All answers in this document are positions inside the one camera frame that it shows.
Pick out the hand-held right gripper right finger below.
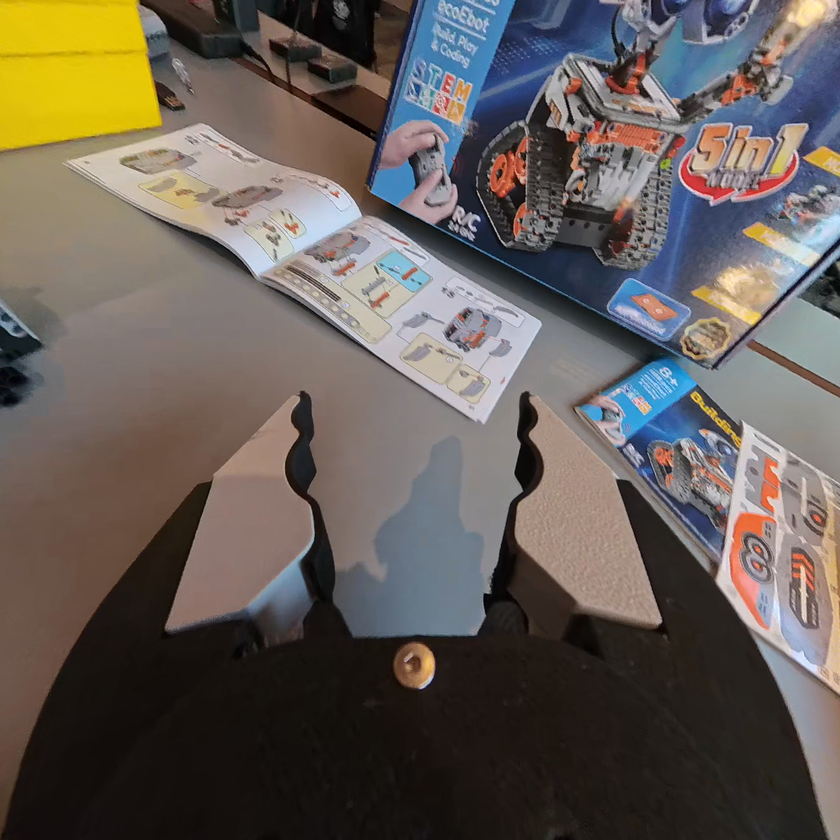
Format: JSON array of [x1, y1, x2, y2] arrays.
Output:
[[486, 392, 662, 642]]

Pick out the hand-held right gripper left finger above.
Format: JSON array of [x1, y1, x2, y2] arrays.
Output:
[[164, 392, 339, 642]]

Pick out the grey orange toy robot model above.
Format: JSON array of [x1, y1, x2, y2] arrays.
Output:
[[0, 298, 44, 361]]

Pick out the grey desk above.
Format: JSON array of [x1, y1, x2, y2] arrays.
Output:
[[0, 39, 840, 775]]

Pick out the blue closed booklet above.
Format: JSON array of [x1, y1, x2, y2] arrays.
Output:
[[575, 357, 746, 562]]

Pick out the orange grey sticker sheet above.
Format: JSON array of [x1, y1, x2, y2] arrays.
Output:
[[714, 423, 840, 697]]

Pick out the blue toy kit box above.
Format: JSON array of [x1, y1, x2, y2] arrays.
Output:
[[366, 0, 840, 370]]

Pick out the open white instruction booklet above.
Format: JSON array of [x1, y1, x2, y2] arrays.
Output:
[[64, 123, 543, 424]]

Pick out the black power adapter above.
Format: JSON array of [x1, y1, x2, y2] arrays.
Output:
[[269, 36, 324, 63], [307, 56, 361, 83]]

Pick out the yellow plastic bin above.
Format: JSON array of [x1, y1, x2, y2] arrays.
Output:
[[0, 0, 164, 152]]

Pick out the dark grey flat box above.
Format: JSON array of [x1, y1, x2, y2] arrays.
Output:
[[184, 10, 263, 60]]

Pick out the grey toy part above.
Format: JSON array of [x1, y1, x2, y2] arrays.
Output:
[[139, 0, 170, 61]]

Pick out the black cable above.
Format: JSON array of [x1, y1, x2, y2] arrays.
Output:
[[239, 36, 293, 96]]

